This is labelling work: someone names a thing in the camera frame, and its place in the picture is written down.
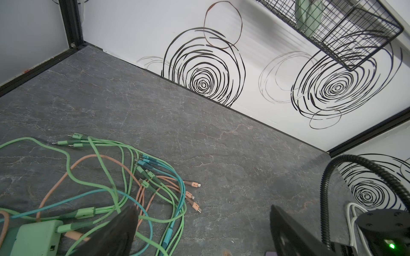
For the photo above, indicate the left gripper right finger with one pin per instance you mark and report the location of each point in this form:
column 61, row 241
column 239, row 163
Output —
column 292, row 239

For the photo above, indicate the light green charger plug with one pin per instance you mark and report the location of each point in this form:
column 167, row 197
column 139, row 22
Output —
column 36, row 239

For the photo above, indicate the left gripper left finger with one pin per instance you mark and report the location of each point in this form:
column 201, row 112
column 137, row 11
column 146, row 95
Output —
column 115, row 239

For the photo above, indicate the black wire basket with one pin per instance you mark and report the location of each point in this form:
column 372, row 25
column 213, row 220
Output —
column 351, row 32

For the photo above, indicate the green tongs in basket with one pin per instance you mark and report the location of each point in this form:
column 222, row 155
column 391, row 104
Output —
column 308, row 16

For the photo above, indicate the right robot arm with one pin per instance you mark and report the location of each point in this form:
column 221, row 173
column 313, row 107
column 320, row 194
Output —
column 377, row 181

